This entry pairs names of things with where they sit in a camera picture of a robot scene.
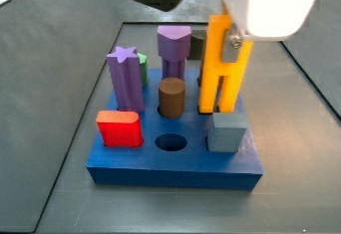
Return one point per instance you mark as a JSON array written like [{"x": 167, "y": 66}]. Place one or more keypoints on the red rounded block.
[{"x": 120, "y": 128}]

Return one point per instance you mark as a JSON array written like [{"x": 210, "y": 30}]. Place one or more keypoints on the yellow double-square block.
[{"x": 220, "y": 76}]

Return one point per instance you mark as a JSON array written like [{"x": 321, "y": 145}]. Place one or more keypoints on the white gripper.
[{"x": 262, "y": 20}]

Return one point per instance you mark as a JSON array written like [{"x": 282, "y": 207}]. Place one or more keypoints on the green hexagon block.
[{"x": 143, "y": 68}]

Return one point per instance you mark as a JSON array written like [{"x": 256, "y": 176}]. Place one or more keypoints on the tall brown notched block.
[{"x": 200, "y": 61}]

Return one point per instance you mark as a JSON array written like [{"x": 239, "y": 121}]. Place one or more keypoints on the brown cylinder block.
[{"x": 171, "y": 97}]

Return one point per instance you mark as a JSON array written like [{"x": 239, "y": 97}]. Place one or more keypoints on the purple heart-top block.
[{"x": 173, "y": 48}]

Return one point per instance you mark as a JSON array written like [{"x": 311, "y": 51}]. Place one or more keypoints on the grey-blue square block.
[{"x": 226, "y": 131}]

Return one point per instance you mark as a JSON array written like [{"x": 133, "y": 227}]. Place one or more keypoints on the purple star block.
[{"x": 125, "y": 75}]

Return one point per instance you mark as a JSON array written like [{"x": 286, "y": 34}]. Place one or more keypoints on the blue peg board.
[{"x": 172, "y": 159}]

